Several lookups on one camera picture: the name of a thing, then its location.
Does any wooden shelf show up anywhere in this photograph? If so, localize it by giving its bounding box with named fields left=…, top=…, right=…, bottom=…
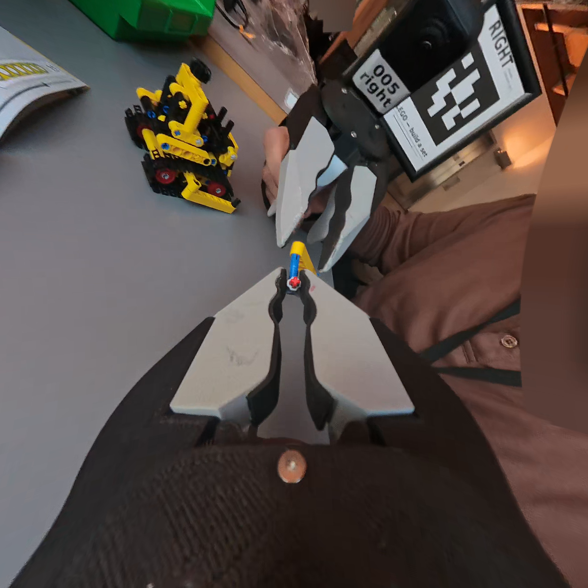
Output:
left=517, top=0, right=588, bottom=125

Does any black cable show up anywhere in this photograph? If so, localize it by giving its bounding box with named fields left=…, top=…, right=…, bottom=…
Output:
left=215, top=0, right=251, bottom=28

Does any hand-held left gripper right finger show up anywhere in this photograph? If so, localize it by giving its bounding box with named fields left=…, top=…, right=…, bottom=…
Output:
left=299, top=271, right=415, bottom=444

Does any person's right forearm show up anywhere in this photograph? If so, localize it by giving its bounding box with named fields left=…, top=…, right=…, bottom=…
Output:
left=349, top=195, right=536, bottom=288

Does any person's right hand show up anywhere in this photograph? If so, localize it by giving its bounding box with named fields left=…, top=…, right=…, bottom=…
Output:
left=261, top=126, right=291, bottom=217

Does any lego instruction booklet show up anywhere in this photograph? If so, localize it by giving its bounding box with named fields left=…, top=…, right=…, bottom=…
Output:
left=0, top=25, right=90, bottom=143

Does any green plastic box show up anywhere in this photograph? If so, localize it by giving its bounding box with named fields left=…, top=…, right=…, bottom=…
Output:
left=69, top=0, right=217, bottom=43

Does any yellow lego beam assembly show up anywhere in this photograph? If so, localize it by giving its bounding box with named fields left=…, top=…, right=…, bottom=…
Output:
left=285, top=240, right=320, bottom=292

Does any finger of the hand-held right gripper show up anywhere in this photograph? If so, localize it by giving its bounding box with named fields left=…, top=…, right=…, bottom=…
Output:
left=306, top=164, right=378, bottom=273
left=275, top=116, right=336, bottom=250

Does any yellow black lego bulldozer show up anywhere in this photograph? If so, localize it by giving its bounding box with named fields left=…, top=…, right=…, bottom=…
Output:
left=124, top=57, right=242, bottom=214

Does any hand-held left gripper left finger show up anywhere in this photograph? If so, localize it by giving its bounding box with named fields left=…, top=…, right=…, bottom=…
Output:
left=170, top=268, right=288, bottom=428

